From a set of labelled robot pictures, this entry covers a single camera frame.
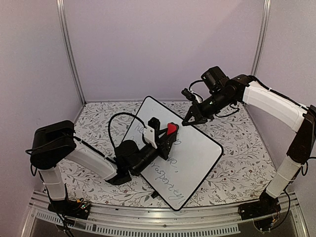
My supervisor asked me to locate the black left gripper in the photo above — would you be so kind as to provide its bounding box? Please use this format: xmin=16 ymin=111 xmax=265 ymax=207
xmin=132 ymin=129 xmax=177 ymax=177

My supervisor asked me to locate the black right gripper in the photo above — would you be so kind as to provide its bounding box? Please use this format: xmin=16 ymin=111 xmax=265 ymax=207
xmin=182 ymin=90 xmax=234 ymax=127

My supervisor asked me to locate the red whiteboard eraser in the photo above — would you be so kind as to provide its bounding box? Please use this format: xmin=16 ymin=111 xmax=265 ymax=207
xmin=166 ymin=122 xmax=179 ymax=136

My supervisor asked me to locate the white whiteboard black frame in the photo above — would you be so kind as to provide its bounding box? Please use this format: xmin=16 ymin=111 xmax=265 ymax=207
xmin=126 ymin=97 xmax=223 ymax=211

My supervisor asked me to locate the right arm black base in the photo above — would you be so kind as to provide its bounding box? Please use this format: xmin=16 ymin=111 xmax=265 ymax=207
xmin=238 ymin=190 xmax=281 ymax=232

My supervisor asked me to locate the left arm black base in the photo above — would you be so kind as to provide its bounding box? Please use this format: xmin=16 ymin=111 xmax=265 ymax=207
xmin=48 ymin=197 xmax=91 ymax=220

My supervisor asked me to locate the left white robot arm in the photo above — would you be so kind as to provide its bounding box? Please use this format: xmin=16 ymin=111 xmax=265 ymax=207
xmin=26 ymin=118 xmax=179 ymax=214

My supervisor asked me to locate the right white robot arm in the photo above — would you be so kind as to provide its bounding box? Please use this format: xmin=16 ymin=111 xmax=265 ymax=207
xmin=181 ymin=66 xmax=316 ymax=215

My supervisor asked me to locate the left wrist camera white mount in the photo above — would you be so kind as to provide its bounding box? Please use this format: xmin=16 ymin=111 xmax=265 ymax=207
xmin=143 ymin=117 xmax=160 ymax=149

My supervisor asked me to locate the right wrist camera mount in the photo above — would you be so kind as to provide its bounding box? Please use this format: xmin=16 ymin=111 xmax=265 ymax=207
xmin=181 ymin=88 xmax=203 ymax=103

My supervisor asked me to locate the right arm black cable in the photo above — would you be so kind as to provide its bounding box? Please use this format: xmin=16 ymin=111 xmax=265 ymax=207
xmin=188 ymin=79 xmax=205 ymax=93

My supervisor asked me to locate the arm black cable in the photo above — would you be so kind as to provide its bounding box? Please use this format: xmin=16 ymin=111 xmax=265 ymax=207
xmin=188 ymin=79 xmax=205 ymax=93
xmin=108 ymin=112 xmax=149 ymax=154

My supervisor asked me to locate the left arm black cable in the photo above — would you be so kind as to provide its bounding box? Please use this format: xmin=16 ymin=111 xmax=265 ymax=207
xmin=108 ymin=112 xmax=149 ymax=154

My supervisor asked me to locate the aluminium front rail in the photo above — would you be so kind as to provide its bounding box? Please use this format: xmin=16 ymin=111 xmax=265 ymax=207
xmin=22 ymin=191 xmax=311 ymax=237

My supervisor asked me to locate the right aluminium frame post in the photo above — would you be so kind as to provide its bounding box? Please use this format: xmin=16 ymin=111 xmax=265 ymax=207
xmin=250 ymin=0 xmax=271 ymax=76

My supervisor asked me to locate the aluminium frame post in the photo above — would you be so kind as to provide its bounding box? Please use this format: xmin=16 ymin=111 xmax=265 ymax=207
xmin=56 ymin=0 xmax=86 ymax=106
xmin=250 ymin=0 xmax=271 ymax=76

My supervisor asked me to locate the left aluminium frame post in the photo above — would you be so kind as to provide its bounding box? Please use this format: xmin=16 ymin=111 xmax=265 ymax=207
xmin=56 ymin=0 xmax=86 ymax=106

